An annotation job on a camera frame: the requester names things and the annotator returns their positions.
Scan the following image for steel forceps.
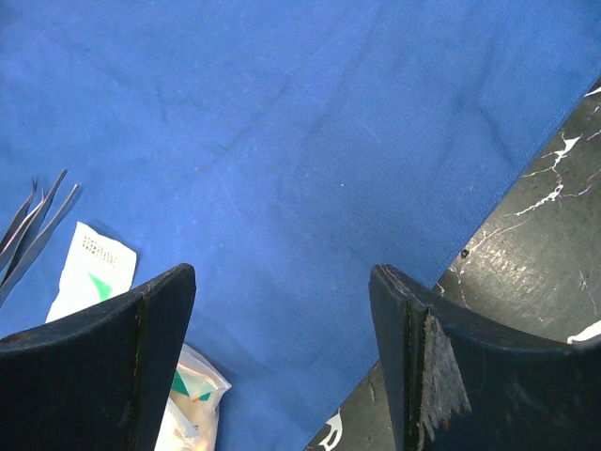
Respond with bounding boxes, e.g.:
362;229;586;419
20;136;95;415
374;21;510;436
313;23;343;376
1;169;80;304

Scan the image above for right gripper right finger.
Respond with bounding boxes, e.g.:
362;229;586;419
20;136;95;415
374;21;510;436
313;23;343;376
369;264;600;450

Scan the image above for blue surgical drape cloth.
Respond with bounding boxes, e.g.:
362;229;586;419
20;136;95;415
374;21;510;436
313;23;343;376
1;1;600;450

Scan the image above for white packet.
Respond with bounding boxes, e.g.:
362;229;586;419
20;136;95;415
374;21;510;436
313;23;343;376
46;222;137;322

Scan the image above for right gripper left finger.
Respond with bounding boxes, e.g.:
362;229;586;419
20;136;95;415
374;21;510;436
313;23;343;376
1;264;196;450

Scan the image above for green suture packet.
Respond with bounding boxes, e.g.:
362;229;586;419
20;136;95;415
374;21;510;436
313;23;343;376
155;344;231;451

